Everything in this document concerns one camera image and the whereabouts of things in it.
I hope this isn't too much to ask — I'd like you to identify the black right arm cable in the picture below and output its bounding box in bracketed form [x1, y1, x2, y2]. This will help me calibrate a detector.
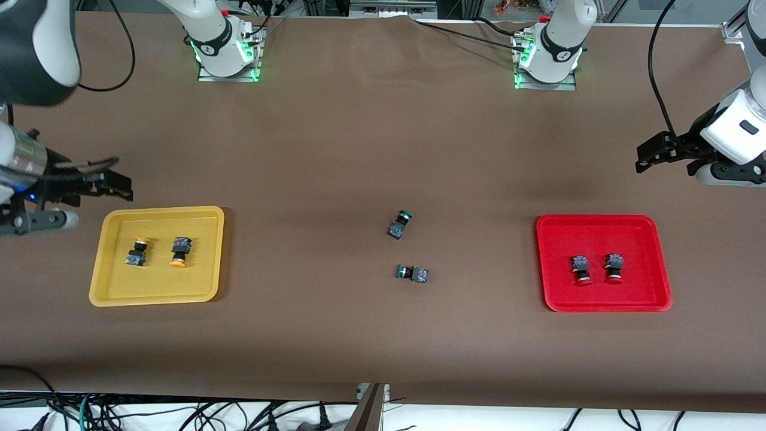
[42, 0, 136, 181]

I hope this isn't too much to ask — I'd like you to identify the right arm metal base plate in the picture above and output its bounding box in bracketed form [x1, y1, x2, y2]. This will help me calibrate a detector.
[197, 27, 263, 83]

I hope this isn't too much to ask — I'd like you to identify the red plastic tray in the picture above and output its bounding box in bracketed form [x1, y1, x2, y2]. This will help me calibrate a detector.
[536, 214, 673, 313]

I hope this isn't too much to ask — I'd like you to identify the yellow push button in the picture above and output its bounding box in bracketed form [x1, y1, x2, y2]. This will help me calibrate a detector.
[124, 237, 150, 268]
[169, 236, 193, 268]

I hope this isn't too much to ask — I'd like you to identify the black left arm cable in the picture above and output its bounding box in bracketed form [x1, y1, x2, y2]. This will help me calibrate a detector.
[649, 0, 695, 139]

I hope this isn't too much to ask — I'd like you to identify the aluminium frame profile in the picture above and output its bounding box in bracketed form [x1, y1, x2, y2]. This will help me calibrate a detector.
[721, 18, 749, 44]

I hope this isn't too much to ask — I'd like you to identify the metal table leg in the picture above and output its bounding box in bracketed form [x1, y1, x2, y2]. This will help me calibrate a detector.
[344, 383, 391, 431]

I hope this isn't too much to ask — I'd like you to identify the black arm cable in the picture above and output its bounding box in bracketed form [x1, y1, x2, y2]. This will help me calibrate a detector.
[649, 0, 695, 139]
[42, 0, 136, 181]

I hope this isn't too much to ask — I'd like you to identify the red push button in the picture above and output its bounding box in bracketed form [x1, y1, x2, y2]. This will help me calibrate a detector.
[603, 253, 626, 284]
[570, 254, 593, 286]

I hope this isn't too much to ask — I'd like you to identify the yellow plastic tray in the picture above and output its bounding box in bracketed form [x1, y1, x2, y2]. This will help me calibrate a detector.
[89, 206, 226, 308]

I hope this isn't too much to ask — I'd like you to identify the brown table cover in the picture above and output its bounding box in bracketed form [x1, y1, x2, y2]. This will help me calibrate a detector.
[0, 11, 766, 414]

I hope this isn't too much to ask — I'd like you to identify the grey background device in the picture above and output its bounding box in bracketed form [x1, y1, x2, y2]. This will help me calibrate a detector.
[349, 0, 437, 19]

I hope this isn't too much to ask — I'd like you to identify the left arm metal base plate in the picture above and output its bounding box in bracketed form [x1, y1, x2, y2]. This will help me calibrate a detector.
[513, 30, 578, 92]

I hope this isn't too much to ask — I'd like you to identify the black cable on table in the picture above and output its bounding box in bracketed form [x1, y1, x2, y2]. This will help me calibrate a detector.
[410, 17, 530, 53]

